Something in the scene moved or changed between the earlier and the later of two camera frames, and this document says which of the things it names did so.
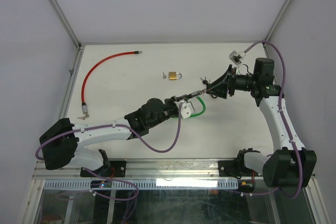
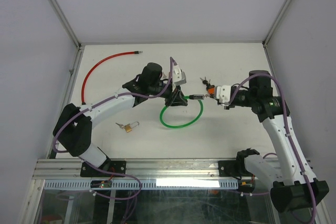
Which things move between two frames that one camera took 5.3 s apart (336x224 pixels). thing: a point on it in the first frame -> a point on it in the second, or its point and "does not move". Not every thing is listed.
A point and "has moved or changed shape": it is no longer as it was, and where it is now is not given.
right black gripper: (220, 89) -> (227, 107)
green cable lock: (196, 94) has moved or changed shape
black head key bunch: (205, 82) does not move
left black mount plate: (117, 169) does not move
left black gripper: (171, 102) -> (179, 99)
